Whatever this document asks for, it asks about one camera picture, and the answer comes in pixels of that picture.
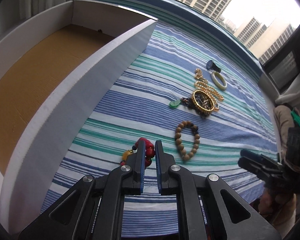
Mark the white cardboard box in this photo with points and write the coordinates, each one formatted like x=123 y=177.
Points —
x=54 y=69

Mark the red bead bracelet amber charm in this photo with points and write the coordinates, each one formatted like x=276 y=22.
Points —
x=148 y=152

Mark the pale jade bangle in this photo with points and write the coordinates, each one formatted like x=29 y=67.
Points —
x=219 y=81

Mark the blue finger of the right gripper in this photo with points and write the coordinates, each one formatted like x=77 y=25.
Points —
x=251 y=157
x=253 y=167

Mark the right white curtain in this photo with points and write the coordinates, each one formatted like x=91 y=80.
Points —
x=292 y=94

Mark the beige pillow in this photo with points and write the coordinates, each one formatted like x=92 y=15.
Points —
x=284 y=121

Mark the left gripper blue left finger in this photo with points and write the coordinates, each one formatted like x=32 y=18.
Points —
x=135 y=180

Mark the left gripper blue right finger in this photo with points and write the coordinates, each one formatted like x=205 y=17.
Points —
x=166 y=183

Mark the green cloth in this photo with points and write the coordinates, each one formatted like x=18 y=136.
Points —
x=295 y=117

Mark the person right hand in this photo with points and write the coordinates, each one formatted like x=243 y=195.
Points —
x=278 y=209

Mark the striped blue green bedsheet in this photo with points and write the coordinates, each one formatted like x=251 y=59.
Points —
x=138 y=105

